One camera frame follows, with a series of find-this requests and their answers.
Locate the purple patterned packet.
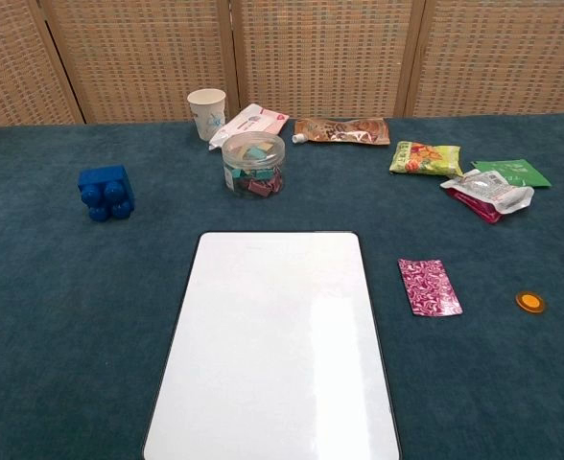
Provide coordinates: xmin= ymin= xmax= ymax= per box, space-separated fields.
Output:
xmin=397 ymin=258 xmax=464 ymax=318

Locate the orange round disc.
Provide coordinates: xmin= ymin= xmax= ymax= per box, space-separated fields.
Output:
xmin=515 ymin=290 xmax=548 ymax=315

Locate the clear jar of colourful clips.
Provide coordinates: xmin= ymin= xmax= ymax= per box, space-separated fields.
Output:
xmin=221 ymin=132 xmax=287 ymax=199

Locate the pink white wet wipes pack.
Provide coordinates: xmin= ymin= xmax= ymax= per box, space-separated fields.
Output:
xmin=208 ymin=103 xmax=291 ymax=150

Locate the white board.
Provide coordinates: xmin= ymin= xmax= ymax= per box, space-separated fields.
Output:
xmin=142 ymin=231 xmax=402 ymax=460

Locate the brown spout pouch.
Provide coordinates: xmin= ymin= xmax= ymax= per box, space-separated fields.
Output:
xmin=292 ymin=117 xmax=390 ymax=146

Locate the white paper cup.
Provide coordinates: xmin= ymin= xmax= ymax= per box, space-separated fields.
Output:
xmin=187 ymin=88 xmax=227 ymax=142

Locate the yellow green snack bag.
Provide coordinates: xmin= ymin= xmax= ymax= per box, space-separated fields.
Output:
xmin=388 ymin=140 xmax=464 ymax=178

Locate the woven bamboo folding screen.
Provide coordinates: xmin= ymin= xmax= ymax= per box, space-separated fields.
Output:
xmin=0 ymin=0 xmax=564 ymax=128

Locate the blue toy building block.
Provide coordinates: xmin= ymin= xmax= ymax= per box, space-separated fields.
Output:
xmin=77 ymin=165 xmax=135 ymax=223

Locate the silver red snack packet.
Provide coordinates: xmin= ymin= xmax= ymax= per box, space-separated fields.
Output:
xmin=438 ymin=169 xmax=535 ymax=224

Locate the teal table cloth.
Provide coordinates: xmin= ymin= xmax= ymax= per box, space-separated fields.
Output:
xmin=0 ymin=112 xmax=564 ymax=460

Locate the green sachet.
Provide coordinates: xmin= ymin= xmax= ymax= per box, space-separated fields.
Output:
xmin=470 ymin=159 xmax=552 ymax=189

